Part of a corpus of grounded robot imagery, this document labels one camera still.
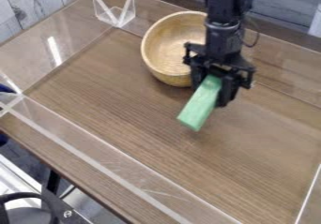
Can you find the grey metal clamp plate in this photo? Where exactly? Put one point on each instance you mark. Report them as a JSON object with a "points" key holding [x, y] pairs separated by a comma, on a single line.
{"points": [[64, 214]]}

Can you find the green rectangular block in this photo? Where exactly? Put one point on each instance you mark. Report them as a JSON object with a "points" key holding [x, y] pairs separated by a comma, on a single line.
{"points": [[201, 104]]}

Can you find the clear acrylic front wall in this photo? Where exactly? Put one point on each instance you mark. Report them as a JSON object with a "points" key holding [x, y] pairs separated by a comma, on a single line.
{"points": [[134, 191]]}

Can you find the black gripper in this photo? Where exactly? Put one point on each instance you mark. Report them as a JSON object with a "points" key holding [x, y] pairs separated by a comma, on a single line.
{"points": [[232, 64]]}

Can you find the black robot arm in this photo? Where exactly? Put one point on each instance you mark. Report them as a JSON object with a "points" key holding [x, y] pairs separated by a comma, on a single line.
{"points": [[218, 57]]}

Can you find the black metal table leg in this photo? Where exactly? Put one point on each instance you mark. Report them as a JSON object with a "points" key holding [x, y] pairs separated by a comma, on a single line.
{"points": [[54, 182]]}

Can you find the brown wooden bowl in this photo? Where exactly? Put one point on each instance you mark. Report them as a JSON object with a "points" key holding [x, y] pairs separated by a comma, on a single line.
{"points": [[162, 47]]}

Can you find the clear acrylic corner bracket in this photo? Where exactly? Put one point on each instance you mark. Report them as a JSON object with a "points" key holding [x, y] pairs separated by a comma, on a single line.
{"points": [[117, 16]]}

